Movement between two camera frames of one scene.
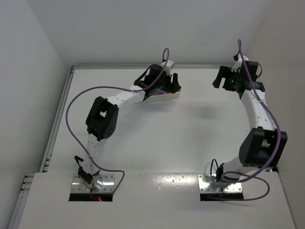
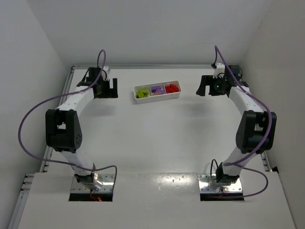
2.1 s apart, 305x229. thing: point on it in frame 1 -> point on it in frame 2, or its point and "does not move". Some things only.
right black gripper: x=225 y=79 -> x=209 y=85
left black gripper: x=169 y=82 -> x=107 y=88
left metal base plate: x=100 y=182 does not move
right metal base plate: x=208 y=184 does not move
